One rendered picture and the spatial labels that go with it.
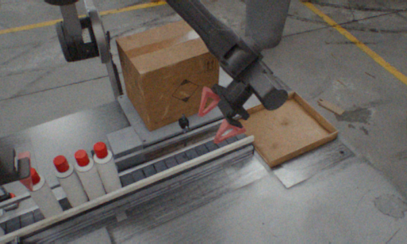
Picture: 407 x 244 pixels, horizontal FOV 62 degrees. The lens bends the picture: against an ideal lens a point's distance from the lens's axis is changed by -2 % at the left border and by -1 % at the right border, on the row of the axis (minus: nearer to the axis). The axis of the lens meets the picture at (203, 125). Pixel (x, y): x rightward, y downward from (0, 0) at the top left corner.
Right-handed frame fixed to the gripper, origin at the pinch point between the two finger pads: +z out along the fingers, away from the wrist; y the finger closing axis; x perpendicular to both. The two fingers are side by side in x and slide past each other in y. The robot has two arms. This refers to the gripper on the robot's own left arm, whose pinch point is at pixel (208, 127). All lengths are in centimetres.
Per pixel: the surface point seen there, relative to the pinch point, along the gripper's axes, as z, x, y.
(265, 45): 6, 176, -176
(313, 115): -8, 63, -19
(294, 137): 1, 53, -12
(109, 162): 27.0, -10.7, -10.1
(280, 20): -20, 169, -173
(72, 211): 45.1, -13.7, -6.5
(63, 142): 53, -9, -43
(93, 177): 32.8, -13.0, -9.2
